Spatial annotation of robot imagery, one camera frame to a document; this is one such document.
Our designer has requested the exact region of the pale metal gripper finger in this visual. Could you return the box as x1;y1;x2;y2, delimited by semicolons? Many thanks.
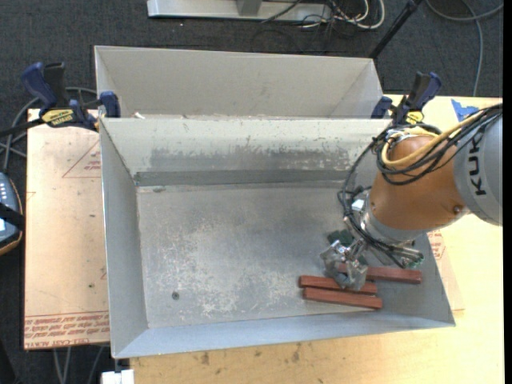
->
344;259;370;292
319;244;350;290

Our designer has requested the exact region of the dark green flat block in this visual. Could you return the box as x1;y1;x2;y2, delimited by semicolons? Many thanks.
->
326;229;354;249

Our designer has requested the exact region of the red-brown flat block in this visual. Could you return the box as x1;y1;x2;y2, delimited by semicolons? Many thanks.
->
302;286;384;310
298;274;378;295
338;263;423;285

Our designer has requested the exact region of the grey metal bin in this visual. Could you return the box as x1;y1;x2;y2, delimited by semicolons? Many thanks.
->
94;45;457;360

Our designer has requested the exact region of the brown cardboard board, red print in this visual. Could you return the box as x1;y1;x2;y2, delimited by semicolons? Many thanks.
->
23;107;466;352

